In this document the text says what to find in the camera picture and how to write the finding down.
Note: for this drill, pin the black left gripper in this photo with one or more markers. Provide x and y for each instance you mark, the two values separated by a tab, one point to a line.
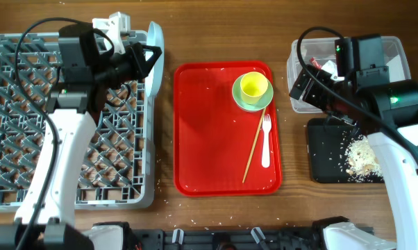
141	67

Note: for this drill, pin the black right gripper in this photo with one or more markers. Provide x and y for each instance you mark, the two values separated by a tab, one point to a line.
312	94

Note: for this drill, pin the white napkin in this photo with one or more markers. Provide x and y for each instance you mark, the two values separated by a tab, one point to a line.
330	67

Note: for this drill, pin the light blue plate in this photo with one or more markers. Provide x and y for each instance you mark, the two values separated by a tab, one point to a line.
153	81

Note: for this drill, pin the red snack wrapper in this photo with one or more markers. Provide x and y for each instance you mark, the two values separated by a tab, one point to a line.
315	63

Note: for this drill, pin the yellow plastic cup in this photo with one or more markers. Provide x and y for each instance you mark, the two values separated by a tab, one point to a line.
253	85

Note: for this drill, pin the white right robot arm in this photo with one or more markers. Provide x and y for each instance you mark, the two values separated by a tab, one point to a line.
361	93

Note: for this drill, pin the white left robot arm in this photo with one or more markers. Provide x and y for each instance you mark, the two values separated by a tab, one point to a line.
46	217

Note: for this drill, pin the black waste tray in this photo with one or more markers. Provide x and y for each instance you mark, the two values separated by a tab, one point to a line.
328	145

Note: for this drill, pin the grey dishwasher rack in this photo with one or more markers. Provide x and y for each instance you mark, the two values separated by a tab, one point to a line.
118	170

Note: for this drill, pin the green bowl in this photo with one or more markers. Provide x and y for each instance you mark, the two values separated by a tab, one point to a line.
262	103

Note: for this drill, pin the white plastic fork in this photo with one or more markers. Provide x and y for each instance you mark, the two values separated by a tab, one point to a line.
266	127

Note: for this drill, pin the wooden chopstick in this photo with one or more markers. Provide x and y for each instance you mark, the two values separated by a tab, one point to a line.
253	145

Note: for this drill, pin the rice food scraps pile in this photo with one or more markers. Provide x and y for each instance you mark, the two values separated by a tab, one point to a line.
360	162

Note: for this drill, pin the red plastic tray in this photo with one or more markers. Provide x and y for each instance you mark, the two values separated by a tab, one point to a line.
213	136

